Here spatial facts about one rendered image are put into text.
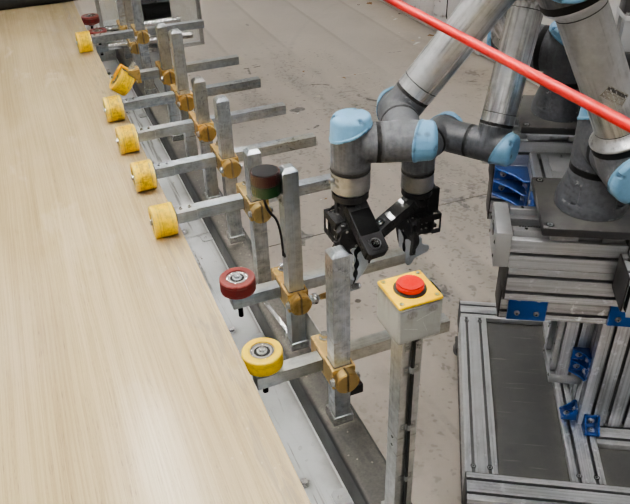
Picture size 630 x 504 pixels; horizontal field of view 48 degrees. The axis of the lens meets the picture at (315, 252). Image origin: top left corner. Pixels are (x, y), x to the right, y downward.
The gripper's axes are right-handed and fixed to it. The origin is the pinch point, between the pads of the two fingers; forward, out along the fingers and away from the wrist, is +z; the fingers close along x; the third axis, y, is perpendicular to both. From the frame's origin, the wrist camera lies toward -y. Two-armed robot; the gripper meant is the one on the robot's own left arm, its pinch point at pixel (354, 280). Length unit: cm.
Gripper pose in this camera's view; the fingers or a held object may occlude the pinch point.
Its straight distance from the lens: 145.4
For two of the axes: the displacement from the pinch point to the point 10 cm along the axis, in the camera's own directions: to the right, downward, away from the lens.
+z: 0.3, 8.2, 5.7
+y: -3.8, -5.2, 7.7
